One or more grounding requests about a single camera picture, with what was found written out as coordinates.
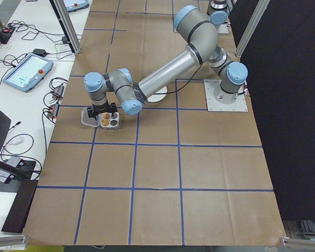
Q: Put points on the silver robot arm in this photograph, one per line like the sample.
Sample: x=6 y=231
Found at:
x=173 y=65
x=218 y=18

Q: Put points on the black frame cover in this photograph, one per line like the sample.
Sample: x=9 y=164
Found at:
x=291 y=105

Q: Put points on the black usb hub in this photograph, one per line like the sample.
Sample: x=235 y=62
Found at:
x=59 y=90
x=53 y=110

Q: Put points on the black flat panel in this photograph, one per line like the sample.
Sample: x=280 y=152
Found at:
x=18 y=207

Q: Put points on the clear plastic egg box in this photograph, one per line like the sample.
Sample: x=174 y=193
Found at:
x=88 y=122

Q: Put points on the small white adapter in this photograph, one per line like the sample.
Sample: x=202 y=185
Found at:
x=17 y=141

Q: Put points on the metal frame bar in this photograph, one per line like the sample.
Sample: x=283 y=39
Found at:
x=252 y=26

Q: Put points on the black flat stand plate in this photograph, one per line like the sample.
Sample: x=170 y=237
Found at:
x=5 y=186

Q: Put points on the brown egg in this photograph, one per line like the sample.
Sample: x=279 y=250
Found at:
x=105 y=122
x=106 y=115

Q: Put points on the aluminium profile post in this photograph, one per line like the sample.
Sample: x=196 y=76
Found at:
x=73 y=31

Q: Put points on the aluminium profile bar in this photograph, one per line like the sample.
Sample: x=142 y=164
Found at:
x=304 y=241
x=8 y=240

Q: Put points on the white round plate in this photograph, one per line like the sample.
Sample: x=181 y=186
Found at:
x=158 y=97

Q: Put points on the white square base plate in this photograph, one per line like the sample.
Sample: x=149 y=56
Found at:
x=212 y=105
x=223 y=30

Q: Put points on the black power strip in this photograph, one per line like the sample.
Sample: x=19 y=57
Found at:
x=5 y=35

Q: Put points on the blue grey teach pendant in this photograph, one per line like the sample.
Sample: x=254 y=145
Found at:
x=26 y=71
x=76 y=5

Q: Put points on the black power adapter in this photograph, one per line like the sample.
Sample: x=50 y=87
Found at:
x=40 y=52
x=65 y=40

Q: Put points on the dark grey docking box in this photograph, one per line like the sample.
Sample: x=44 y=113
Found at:
x=14 y=161

